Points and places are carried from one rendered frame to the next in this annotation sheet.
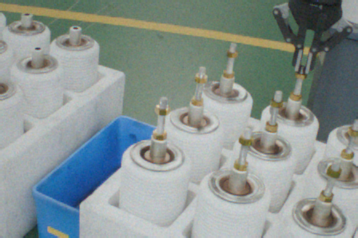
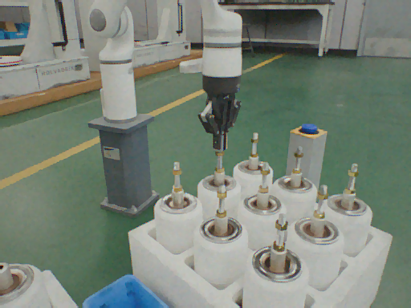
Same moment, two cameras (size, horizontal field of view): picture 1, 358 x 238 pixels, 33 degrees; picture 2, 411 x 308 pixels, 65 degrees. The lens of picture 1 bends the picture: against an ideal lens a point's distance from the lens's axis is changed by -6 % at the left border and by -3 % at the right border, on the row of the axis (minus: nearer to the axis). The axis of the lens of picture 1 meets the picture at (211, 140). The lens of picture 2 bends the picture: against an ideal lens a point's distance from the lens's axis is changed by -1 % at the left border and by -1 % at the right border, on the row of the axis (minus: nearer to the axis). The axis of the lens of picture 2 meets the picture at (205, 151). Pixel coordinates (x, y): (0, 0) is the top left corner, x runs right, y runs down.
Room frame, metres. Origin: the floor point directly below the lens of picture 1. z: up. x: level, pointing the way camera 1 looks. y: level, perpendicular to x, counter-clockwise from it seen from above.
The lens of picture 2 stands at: (0.63, 0.46, 0.60)
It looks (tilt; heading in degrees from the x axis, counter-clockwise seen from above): 23 degrees down; 297
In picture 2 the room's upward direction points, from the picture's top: straight up
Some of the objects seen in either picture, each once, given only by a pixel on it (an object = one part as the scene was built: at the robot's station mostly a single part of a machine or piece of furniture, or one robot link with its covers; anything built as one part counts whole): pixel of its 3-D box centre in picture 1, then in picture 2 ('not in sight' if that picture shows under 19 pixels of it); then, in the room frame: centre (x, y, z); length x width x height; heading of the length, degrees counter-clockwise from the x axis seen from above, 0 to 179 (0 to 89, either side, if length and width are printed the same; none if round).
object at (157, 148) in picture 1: (158, 148); (278, 257); (0.70, 0.07, 0.26); 0.02 x 0.02 x 0.03
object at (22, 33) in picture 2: not in sight; (9, 30); (5.70, -2.84, 0.36); 0.50 x 0.38 x 0.21; 3
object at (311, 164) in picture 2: not in sight; (301, 184); (0.75, -0.38, 0.16); 0.07 x 0.07 x 0.31; 71
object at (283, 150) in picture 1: (267, 146); (262, 204); (0.78, -0.08, 0.25); 0.08 x 0.08 x 0.01
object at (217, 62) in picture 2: not in sight; (213, 56); (0.91, -0.12, 0.52); 0.11 x 0.09 x 0.06; 172
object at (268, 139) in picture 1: (268, 139); (262, 198); (0.78, -0.08, 0.26); 0.02 x 0.02 x 0.03
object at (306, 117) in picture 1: (292, 114); (219, 183); (0.89, -0.12, 0.25); 0.08 x 0.08 x 0.01
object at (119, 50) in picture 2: not in sight; (113, 34); (1.29, -0.28, 0.54); 0.09 x 0.09 x 0.17; 3
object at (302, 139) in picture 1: (280, 160); (218, 217); (0.89, -0.12, 0.16); 0.10 x 0.10 x 0.18
